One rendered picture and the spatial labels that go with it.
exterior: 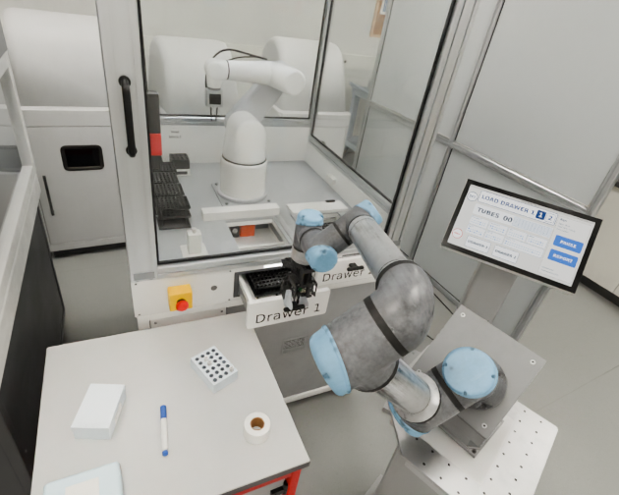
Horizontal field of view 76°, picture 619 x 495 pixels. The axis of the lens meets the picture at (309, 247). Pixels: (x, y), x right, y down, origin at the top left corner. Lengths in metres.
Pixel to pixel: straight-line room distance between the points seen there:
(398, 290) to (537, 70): 2.14
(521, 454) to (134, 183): 1.31
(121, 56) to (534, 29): 2.20
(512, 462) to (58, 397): 1.26
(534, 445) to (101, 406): 1.21
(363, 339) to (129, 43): 0.81
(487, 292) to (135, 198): 1.49
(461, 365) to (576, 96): 1.81
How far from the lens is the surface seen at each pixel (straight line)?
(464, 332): 1.28
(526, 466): 1.40
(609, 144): 2.46
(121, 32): 1.06
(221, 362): 1.27
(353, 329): 0.66
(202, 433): 1.19
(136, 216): 1.20
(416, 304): 0.66
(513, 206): 1.82
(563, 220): 1.85
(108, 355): 1.39
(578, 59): 2.57
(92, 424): 1.19
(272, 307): 1.31
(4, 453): 1.58
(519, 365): 1.26
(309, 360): 1.92
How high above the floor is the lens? 1.77
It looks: 33 degrees down
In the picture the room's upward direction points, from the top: 10 degrees clockwise
